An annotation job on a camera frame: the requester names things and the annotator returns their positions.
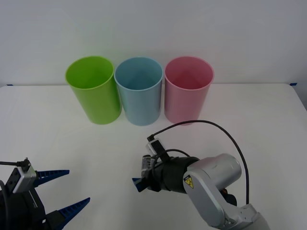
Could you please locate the pale blue plastic bin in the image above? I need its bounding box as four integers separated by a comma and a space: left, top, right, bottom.
114, 57, 164, 127

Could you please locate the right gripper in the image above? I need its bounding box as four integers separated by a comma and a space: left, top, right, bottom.
131, 158, 170, 193

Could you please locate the green plastic bin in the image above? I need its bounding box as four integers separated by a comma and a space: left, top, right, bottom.
64, 55, 122, 125

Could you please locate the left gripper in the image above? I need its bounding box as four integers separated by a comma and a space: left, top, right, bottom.
0, 169, 91, 230

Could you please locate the pink plastic bin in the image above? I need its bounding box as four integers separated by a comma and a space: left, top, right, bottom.
164, 56, 214, 126

